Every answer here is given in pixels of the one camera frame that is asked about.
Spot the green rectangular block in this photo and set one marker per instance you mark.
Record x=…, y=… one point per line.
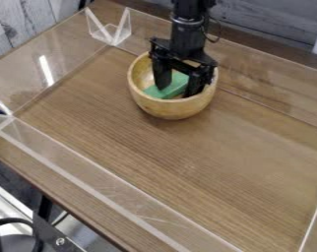
x=174, y=90

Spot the black table leg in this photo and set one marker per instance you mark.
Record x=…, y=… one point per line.
x=45, y=208

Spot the clear acrylic corner bracket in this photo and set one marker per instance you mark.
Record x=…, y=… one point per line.
x=109, y=33

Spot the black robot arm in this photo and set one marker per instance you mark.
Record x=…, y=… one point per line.
x=191, y=9

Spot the black metal clamp plate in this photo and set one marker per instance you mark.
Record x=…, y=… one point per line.
x=51, y=240

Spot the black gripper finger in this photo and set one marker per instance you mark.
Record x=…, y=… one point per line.
x=195, y=84
x=162, y=73

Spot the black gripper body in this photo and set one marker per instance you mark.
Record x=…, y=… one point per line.
x=183, y=48

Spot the brown wooden bowl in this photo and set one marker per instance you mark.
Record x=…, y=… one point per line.
x=171, y=109

